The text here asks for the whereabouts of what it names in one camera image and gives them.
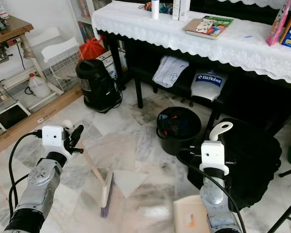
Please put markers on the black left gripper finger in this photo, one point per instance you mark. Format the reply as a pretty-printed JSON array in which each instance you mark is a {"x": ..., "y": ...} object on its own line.
[{"x": 76, "y": 133}]

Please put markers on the beige broom with purple bristles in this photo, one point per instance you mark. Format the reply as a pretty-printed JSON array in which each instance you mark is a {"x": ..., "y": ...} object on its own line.
[{"x": 106, "y": 191}]

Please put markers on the long wooden plank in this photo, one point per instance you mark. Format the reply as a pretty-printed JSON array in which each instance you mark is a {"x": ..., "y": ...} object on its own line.
[{"x": 34, "y": 121}]

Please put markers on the black canister vacuum cleaner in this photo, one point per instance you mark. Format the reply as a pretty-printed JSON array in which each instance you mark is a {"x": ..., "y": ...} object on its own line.
[{"x": 96, "y": 87}]

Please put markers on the clear plastic jug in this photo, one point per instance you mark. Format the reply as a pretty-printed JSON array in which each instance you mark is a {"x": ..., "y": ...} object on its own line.
[{"x": 40, "y": 87}]

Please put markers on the white framed black tablet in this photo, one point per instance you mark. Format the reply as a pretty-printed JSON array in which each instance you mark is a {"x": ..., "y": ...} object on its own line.
[{"x": 12, "y": 116}]

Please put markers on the white printed cardboard carton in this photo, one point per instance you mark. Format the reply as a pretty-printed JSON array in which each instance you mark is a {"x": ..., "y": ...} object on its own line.
[{"x": 110, "y": 60}]

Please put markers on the red plastic bag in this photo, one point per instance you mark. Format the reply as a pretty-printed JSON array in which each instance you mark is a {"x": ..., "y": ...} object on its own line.
[{"x": 91, "y": 49}]

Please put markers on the black plastic bucket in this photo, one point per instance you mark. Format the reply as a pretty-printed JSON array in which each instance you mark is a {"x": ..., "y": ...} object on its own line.
[{"x": 177, "y": 141}]

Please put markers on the white folded shirt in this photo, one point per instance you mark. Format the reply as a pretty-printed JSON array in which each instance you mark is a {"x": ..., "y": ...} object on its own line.
[{"x": 170, "y": 72}]

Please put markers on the white bookshelf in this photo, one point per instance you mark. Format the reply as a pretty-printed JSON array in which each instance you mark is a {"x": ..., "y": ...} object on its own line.
[{"x": 83, "y": 19}]

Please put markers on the wooden sewing table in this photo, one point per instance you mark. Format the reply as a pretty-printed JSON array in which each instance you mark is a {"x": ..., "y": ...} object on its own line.
[{"x": 9, "y": 33}]

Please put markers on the white BitRobot bag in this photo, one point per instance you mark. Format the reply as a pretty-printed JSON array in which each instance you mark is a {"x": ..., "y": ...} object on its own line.
[{"x": 209, "y": 86}]

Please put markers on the white bottle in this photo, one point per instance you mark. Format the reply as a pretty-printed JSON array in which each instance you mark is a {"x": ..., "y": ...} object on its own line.
[{"x": 155, "y": 9}]

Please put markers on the white carton box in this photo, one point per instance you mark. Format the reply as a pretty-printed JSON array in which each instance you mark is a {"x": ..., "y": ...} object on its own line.
[{"x": 181, "y": 9}]

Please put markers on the white lace tablecloth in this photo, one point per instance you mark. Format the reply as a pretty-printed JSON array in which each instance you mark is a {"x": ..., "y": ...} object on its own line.
[{"x": 223, "y": 48}]

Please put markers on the green illustrated book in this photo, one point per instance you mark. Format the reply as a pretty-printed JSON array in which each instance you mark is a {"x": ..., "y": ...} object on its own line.
[{"x": 213, "y": 26}]

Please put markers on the large black bag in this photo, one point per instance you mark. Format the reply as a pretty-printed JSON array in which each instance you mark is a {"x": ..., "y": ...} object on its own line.
[{"x": 252, "y": 160}]

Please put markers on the black stand leg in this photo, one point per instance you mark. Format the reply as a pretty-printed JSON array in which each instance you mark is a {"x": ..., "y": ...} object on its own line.
[{"x": 281, "y": 216}]

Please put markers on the pink book box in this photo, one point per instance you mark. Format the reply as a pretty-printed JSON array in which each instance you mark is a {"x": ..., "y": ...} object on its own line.
[{"x": 277, "y": 24}]

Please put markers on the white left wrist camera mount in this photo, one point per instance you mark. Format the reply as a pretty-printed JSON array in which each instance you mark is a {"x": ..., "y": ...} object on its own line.
[{"x": 52, "y": 138}]

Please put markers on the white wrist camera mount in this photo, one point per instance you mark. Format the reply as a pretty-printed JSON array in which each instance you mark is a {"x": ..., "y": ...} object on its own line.
[
  {"x": 213, "y": 155},
  {"x": 52, "y": 138}
]

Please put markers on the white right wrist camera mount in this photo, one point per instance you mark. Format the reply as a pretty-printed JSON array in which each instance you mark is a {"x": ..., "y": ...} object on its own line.
[{"x": 213, "y": 155}]

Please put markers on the black table frame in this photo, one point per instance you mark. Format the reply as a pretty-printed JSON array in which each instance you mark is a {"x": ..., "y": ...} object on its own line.
[{"x": 257, "y": 99}]

